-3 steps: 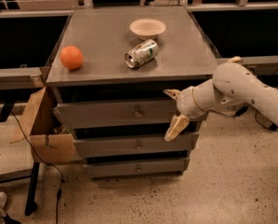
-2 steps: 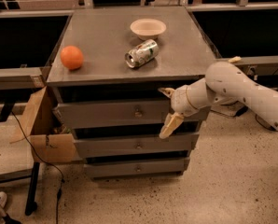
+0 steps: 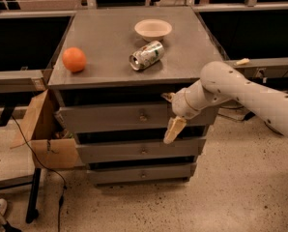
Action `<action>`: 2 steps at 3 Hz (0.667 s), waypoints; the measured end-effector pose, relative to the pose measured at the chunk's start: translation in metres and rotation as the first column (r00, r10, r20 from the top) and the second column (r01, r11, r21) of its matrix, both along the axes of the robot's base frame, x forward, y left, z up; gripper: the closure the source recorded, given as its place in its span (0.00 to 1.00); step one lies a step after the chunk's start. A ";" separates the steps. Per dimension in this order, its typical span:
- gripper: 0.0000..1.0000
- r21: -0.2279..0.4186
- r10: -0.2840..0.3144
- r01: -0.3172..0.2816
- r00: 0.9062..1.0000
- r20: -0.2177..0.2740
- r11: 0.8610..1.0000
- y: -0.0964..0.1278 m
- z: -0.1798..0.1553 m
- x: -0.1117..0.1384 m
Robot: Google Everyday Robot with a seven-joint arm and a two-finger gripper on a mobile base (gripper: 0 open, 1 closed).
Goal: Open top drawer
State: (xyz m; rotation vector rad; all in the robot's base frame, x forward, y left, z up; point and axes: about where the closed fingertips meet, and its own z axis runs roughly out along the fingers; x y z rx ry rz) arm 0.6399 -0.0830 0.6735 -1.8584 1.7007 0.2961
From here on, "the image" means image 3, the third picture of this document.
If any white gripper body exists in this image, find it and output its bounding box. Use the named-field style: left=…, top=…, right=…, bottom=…
left=172, top=89, right=200, bottom=120

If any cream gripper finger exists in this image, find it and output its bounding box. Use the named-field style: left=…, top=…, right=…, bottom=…
left=161, top=92, right=175, bottom=102
left=163, top=116, right=187, bottom=144

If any grey top drawer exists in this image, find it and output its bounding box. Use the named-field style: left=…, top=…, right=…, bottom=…
left=58, top=98, right=223, bottom=134

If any grey drawer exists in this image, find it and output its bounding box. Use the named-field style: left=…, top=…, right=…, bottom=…
left=58, top=98, right=223, bottom=134
left=87, top=163, right=196, bottom=185
left=76, top=137, right=206, bottom=163

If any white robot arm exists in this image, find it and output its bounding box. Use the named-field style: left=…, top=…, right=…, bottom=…
left=164, top=62, right=288, bottom=232

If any grey middle drawer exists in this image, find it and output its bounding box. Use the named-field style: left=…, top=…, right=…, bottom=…
left=76, top=137, right=206, bottom=163

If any grey bottom drawer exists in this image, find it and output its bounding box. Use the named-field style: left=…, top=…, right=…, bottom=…
left=87, top=163, right=196, bottom=185

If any grey drawer cabinet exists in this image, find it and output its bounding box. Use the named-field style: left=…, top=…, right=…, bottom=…
left=49, top=7, right=221, bottom=171

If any crushed green soda can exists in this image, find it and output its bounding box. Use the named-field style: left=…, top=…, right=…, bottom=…
left=129, top=41, right=164, bottom=72

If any white paper bowl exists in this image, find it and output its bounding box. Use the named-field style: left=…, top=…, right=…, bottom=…
left=134, top=19, right=172, bottom=42

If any small cream foam piece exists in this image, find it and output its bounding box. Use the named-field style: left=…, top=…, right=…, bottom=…
left=234, top=58, right=249, bottom=66

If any orange fruit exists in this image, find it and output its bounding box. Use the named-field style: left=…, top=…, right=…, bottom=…
left=62, top=47, right=87, bottom=73

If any brown cardboard box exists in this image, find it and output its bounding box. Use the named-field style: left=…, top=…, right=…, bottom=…
left=11, top=90, right=79, bottom=169

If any black table leg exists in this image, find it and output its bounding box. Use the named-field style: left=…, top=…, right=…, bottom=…
left=25, top=168, right=42, bottom=223

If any black tripod leg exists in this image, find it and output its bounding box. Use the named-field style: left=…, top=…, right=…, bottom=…
left=0, top=195, right=22, bottom=232

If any black cable on floor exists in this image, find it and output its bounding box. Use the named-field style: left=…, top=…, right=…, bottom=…
left=8, top=113, right=69, bottom=232

